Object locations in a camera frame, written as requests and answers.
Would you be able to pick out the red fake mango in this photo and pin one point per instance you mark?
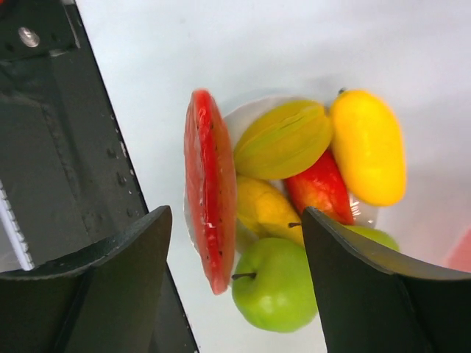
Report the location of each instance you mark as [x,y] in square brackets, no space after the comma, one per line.
[321,186]

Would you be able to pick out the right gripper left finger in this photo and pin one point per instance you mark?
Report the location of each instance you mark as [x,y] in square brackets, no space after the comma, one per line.
[102,298]

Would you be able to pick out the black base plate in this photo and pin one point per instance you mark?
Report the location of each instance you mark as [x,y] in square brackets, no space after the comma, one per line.
[64,163]

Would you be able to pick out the red watermelon slice toy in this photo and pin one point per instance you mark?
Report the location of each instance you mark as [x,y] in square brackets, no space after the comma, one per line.
[210,188]

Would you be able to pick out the white paper plate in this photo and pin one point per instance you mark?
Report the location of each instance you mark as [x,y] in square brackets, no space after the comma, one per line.
[237,121]

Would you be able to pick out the yellow fake mango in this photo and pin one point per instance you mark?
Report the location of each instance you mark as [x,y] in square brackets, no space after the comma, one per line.
[368,147]
[264,210]

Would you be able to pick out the pink plastic bag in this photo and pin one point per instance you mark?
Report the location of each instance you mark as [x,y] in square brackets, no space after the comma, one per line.
[459,257]

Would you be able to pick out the white cable duct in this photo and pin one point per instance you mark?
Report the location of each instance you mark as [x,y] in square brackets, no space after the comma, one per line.
[15,253]

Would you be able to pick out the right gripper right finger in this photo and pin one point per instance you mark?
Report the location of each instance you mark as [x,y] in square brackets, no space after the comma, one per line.
[374,299]

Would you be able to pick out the green fake fruit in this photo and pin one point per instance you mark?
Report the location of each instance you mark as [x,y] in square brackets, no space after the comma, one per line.
[376,235]
[272,286]

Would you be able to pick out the yellow green starfruit toy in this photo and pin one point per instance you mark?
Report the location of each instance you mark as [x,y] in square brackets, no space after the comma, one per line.
[284,141]

